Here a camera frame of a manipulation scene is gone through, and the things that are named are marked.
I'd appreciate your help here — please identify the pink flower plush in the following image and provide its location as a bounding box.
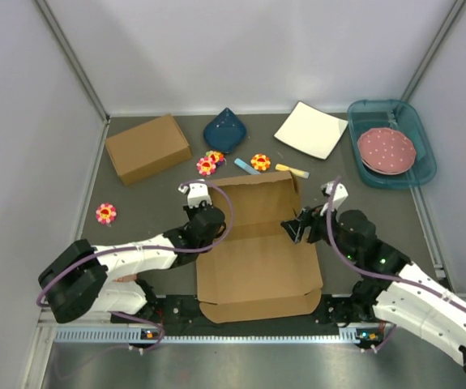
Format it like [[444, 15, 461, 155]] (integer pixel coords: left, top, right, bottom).
[[96, 203, 117, 225], [196, 156, 217, 177]]

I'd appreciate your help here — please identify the orange flower plush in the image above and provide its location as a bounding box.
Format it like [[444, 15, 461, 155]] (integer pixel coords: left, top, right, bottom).
[[250, 154, 271, 172]]

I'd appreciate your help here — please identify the brown cardboard box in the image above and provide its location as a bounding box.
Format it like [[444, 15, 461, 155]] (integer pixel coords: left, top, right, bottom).
[[196, 172, 323, 323], [105, 114, 192, 186]]

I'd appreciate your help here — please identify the closed brown cardboard box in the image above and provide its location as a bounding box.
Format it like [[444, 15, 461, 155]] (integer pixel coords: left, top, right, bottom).
[[105, 114, 192, 186]]

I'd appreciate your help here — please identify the white square plate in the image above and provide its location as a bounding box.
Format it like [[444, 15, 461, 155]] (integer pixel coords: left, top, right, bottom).
[[274, 101, 348, 160]]

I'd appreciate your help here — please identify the grey slotted cable duct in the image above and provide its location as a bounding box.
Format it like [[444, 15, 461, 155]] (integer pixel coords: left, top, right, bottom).
[[53, 326, 383, 344]]

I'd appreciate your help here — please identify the rainbow flower plush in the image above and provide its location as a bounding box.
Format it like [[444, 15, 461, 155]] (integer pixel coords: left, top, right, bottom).
[[206, 150, 225, 166]]

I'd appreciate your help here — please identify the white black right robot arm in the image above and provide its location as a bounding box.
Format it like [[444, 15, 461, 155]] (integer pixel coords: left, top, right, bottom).
[[280, 207, 466, 373]]

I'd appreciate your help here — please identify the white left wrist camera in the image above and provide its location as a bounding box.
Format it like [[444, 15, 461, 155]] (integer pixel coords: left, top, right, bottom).
[[178, 180, 212, 209]]

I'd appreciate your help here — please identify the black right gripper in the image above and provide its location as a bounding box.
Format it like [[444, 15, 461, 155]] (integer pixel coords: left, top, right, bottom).
[[280, 199, 360, 262]]

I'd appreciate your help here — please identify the blue chalk stick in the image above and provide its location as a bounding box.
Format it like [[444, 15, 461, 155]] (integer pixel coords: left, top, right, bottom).
[[233, 158, 260, 175]]

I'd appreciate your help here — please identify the pink dotted plate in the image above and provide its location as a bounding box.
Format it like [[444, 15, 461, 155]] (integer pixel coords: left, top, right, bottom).
[[357, 127, 417, 175]]

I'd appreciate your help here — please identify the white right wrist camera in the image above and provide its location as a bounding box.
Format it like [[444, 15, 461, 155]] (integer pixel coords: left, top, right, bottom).
[[320, 181, 348, 215]]

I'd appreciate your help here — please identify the dark blue ceramic bowl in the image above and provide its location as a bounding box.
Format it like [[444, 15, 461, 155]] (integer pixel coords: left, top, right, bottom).
[[203, 108, 247, 154]]

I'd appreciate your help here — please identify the teal plastic bin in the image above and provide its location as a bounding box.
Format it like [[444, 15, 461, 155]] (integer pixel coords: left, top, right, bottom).
[[347, 99, 437, 190]]

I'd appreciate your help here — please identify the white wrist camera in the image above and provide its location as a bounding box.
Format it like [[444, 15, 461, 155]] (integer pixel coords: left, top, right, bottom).
[[320, 181, 348, 215], [178, 180, 212, 209]]

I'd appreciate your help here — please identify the yellow chalk stick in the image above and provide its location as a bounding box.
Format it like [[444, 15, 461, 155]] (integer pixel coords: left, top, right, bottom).
[[275, 164, 310, 179]]

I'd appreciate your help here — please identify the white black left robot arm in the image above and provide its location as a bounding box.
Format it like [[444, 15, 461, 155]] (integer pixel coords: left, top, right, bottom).
[[38, 205, 226, 323]]

